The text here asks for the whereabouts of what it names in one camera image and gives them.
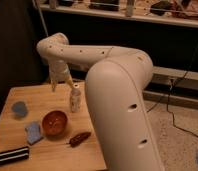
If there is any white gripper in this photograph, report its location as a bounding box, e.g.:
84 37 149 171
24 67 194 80
49 60 74 92

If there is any clear plastic bottle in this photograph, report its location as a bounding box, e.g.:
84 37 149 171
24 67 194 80
70 84 81 113

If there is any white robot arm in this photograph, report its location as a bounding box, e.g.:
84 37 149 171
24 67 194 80
37 33 165 171

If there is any orange bowl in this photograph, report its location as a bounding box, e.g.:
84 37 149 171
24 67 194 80
42 110 68 136

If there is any blue round cup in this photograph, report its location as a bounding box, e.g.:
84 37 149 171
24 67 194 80
11 101 28 117

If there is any blue sponge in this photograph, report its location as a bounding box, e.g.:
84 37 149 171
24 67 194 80
25 121 43 145

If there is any dark red chili pepper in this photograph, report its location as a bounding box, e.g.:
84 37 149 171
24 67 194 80
69 132 91 147

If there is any metal lamp pole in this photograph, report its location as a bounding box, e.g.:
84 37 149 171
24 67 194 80
33 0 49 37

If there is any black white striped block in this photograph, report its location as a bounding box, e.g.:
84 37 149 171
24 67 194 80
0 146 29 166

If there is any wooden shelf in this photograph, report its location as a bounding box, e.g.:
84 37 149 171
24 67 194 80
38 0 198 28

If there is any black cable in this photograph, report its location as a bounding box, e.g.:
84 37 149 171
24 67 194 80
145 31 198 141

